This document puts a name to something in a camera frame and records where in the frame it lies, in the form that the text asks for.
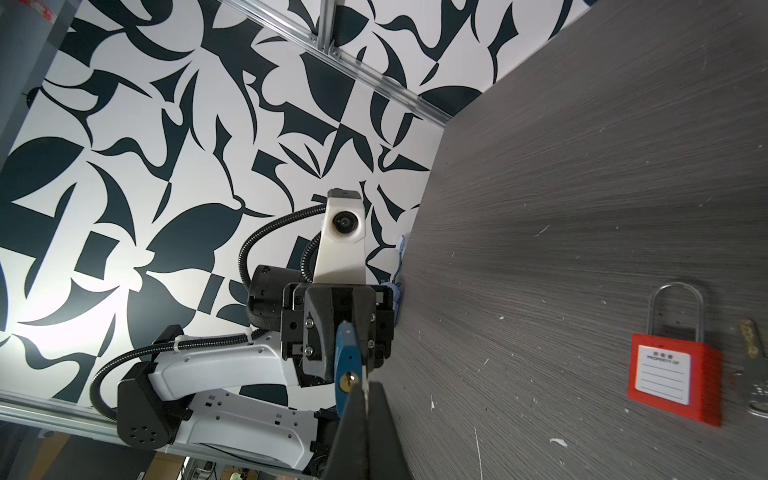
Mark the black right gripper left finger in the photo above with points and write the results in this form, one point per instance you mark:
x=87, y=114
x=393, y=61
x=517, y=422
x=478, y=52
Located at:
x=348, y=458

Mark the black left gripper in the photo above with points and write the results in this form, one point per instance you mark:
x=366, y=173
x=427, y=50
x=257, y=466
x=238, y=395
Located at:
x=311, y=315

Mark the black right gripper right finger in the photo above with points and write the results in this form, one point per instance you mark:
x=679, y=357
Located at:
x=386, y=459

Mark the small dark blue padlock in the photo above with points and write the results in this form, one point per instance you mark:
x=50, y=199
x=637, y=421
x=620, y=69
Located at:
x=348, y=366

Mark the red safety padlock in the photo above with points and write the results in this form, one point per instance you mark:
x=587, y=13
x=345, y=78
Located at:
x=682, y=377

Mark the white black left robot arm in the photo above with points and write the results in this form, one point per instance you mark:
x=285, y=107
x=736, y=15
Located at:
x=291, y=391

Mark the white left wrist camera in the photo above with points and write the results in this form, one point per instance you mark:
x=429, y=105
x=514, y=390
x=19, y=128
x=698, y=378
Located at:
x=341, y=251

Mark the light blue device left wall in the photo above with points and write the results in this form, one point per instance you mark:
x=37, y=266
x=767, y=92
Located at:
x=396, y=276

